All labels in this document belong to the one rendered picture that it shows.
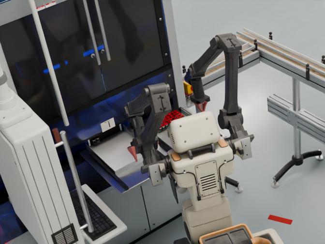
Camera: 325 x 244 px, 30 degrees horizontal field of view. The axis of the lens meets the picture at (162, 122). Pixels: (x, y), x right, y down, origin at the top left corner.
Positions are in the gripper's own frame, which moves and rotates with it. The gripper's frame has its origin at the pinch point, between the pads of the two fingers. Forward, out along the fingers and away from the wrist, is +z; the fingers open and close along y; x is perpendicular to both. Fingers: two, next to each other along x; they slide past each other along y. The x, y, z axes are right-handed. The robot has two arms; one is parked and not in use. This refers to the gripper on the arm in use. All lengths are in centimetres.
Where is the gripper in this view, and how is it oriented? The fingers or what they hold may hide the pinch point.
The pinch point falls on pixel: (202, 111)
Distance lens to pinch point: 329.1
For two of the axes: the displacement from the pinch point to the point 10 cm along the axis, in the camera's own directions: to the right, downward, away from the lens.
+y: -5.3, -3.0, 7.9
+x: -8.2, 4.2, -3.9
